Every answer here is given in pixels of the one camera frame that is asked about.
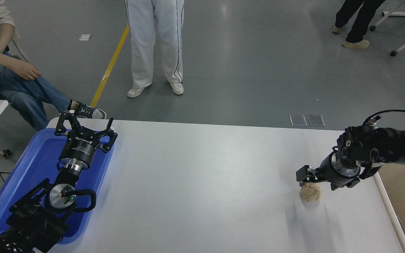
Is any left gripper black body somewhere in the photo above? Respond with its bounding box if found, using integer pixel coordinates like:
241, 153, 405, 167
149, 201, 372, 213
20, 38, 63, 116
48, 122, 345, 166
58, 129, 102, 168

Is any person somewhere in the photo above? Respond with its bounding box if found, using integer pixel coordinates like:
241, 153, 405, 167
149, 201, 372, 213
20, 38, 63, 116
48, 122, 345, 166
124, 0, 185, 98
332, 0, 386, 49
0, 0, 107, 131

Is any white wheeled stand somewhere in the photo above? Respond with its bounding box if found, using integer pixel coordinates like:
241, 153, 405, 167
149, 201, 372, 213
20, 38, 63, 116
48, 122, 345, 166
369, 0, 405, 57

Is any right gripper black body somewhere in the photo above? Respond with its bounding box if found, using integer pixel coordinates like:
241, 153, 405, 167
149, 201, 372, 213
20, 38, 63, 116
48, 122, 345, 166
317, 153, 348, 187

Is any person's right hand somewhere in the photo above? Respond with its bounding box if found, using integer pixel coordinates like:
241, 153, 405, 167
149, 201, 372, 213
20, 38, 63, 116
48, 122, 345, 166
11, 60, 42, 81

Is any blue plastic tray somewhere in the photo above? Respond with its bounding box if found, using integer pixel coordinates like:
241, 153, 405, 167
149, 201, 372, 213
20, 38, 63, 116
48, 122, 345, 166
0, 128, 116, 245

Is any grey metal floor plate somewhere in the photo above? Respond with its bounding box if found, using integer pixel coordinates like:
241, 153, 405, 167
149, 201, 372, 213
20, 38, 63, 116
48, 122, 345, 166
290, 115, 308, 127
308, 115, 326, 127

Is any tan paper ball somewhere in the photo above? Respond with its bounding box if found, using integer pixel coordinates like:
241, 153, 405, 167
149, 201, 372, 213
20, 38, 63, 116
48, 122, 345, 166
300, 182, 322, 202

